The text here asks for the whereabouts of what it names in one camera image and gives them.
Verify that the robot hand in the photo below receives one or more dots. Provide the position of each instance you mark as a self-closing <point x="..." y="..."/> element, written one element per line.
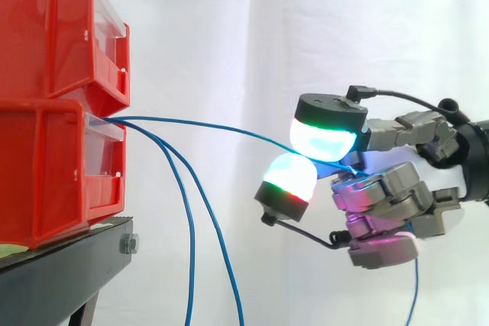
<point x="393" y="192"/>

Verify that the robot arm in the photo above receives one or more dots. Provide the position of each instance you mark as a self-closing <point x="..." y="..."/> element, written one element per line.
<point x="477" y="158"/>

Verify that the black stand with green tape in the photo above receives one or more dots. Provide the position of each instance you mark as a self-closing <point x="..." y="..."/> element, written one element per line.
<point x="57" y="276"/>

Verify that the red plastic bin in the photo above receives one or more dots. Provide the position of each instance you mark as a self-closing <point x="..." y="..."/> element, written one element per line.
<point x="46" y="28"/>
<point x="42" y="173"/>

